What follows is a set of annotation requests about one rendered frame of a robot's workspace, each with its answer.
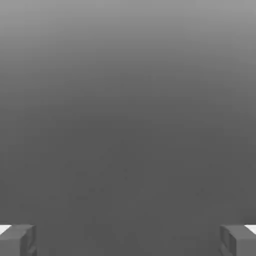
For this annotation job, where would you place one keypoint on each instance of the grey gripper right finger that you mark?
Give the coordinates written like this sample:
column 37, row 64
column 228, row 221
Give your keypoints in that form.
column 240, row 240

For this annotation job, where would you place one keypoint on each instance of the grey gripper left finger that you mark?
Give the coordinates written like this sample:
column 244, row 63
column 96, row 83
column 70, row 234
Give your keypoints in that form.
column 16, row 240

